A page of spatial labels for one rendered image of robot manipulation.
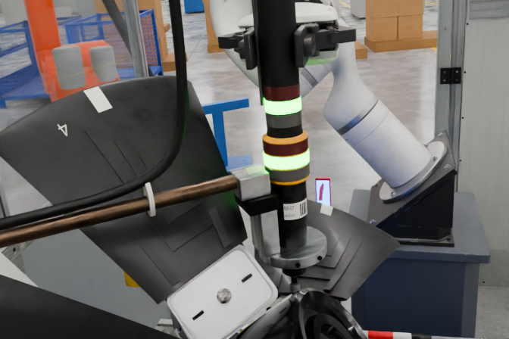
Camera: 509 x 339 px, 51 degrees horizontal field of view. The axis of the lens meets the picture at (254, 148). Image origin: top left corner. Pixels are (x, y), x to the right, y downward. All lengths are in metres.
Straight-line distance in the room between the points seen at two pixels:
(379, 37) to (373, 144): 7.55
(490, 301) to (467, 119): 0.85
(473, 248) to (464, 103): 1.22
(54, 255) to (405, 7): 7.79
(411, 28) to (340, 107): 7.68
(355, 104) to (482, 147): 1.33
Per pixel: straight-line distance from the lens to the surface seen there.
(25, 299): 0.31
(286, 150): 0.49
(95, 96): 0.59
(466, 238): 1.27
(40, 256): 1.41
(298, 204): 0.51
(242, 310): 0.51
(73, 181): 0.54
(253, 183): 0.49
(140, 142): 0.56
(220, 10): 0.76
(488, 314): 2.64
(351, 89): 1.18
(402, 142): 1.22
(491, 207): 2.57
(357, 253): 0.71
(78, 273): 1.57
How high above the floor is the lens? 1.55
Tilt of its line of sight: 20 degrees down
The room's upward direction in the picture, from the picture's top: 5 degrees counter-clockwise
